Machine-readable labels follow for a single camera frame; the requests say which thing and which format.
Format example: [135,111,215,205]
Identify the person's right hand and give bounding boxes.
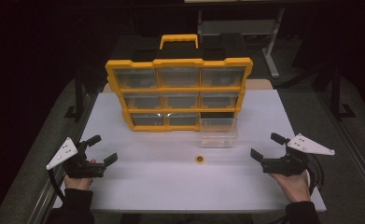
[268,169,313,203]

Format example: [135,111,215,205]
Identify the yellow black drawer organizer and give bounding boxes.
[105,33,255,133]

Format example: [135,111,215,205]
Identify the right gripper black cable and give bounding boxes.
[305,153,326,197]

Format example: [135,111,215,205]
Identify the person's left hand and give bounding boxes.
[63,175,95,191]

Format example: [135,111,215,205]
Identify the black metal stand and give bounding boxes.
[63,66,92,122]
[329,62,357,120]

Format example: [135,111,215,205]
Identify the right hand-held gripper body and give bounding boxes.
[261,133,336,177]

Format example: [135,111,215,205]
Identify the clear plastic drawer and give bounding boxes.
[199,112,240,149]

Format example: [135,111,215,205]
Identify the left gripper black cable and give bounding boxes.
[48,167,66,203]

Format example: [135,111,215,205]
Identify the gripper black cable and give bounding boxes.
[305,153,326,197]
[48,167,66,203]

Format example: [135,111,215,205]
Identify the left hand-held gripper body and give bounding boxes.
[45,136,108,179]

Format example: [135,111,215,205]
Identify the grey metal table stand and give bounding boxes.
[197,7,287,79]

